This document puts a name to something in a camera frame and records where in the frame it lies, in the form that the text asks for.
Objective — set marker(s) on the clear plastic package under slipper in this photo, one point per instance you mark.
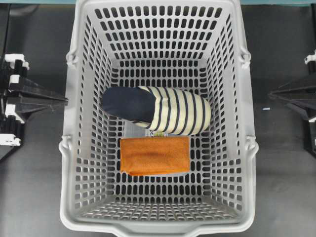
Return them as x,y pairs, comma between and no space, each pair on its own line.
132,131

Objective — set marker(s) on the grey plastic shopping basket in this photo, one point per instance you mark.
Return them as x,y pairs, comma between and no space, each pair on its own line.
197,46

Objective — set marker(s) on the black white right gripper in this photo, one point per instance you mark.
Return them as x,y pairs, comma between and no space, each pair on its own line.
298,92

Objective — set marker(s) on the navy striped slipper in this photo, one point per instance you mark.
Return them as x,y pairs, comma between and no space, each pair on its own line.
160,109

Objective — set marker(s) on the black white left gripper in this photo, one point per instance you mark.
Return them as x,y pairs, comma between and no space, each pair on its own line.
14,110

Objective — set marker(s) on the orange folded cloth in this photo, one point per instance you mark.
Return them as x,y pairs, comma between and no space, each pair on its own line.
155,156

